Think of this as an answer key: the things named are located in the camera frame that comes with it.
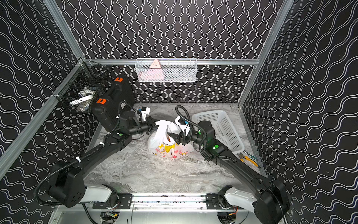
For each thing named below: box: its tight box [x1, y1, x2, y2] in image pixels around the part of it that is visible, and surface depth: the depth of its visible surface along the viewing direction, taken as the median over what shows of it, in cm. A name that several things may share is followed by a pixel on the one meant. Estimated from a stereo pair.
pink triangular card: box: [145, 58, 165, 81], surface depth 92 cm
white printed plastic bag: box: [147, 119, 194, 161], surface depth 80 cm
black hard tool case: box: [91, 74, 136, 133], surface depth 92 cm
